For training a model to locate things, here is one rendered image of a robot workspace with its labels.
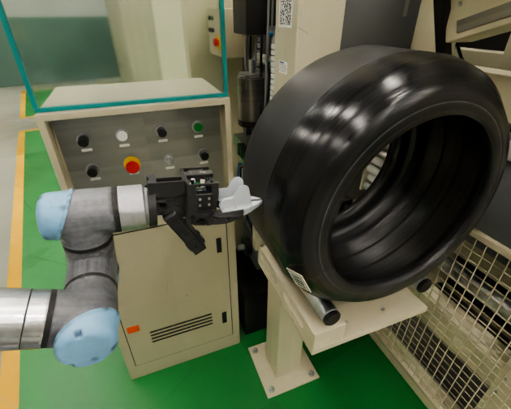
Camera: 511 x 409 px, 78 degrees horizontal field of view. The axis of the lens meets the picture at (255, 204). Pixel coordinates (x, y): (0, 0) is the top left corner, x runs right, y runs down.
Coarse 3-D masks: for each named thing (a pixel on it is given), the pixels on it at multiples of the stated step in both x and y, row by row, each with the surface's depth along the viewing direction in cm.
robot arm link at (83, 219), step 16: (48, 192) 47; (64, 192) 47; (80, 192) 48; (96, 192) 48; (112, 192) 49; (48, 208) 45; (64, 208) 46; (80, 208) 46; (96, 208) 47; (112, 208) 48; (48, 224) 45; (64, 224) 46; (80, 224) 47; (96, 224) 48; (112, 224) 49; (64, 240) 48; (80, 240) 48; (96, 240) 49
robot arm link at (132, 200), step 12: (120, 192) 49; (132, 192) 50; (144, 192) 51; (120, 204) 48; (132, 204) 49; (144, 204) 50; (120, 216) 48; (132, 216) 49; (144, 216) 50; (132, 228) 51; (144, 228) 52
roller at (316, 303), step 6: (300, 288) 81; (306, 294) 79; (312, 300) 76; (318, 300) 75; (324, 300) 74; (330, 300) 75; (312, 306) 76; (318, 306) 74; (324, 306) 73; (330, 306) 73; (318, 312) 74; (324, 312) 72; (330, 312) 72; (336, 312) 72; (324, 318) 72; (330, 318) 72; (336, 318) 73; (324, 324) 73; (330, 324) 73
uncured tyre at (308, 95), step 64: (320, 64) 61; (384, 64) 51; (448, 64) 51; (256, 128) 65; (320, 128) 50; (384, 128) 49; (448, 128) 78; (256, 192) 63; (320, 192) 51; (384, 192) 95; (448, 192) 82; (320, 256) 58; (384, 256) 87
